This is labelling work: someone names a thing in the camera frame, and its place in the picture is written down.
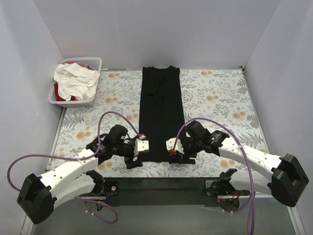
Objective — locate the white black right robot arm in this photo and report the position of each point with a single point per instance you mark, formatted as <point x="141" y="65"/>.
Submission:
<point x="281" y="177"/>

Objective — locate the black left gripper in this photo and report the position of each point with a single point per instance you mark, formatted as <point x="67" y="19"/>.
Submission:
<point x="132" y="154"/>

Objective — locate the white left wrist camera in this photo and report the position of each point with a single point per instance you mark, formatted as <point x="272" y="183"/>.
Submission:
<point x="141" y="145"/>

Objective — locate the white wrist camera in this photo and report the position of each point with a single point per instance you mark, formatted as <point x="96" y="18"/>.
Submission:
<point x="174" y="146"/>
<point x="141" y="145"/>

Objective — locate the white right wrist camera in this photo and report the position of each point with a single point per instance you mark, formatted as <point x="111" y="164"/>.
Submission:
<point x="174" y="146"/>

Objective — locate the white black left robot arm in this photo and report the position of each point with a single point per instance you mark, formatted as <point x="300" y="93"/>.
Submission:
<point x="41" y="195"/>

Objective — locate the black t-shirt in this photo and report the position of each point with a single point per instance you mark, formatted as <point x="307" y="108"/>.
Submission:
<point x="161" y="112"/>

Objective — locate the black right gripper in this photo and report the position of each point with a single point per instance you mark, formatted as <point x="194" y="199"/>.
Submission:
<point x="184" y="153"/>

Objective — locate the red t-shirt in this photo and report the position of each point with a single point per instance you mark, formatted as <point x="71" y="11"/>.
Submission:
<point x="61" y="94"/>

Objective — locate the white t-shirt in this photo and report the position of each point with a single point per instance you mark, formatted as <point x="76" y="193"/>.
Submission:
<point x="75" y="80"/>

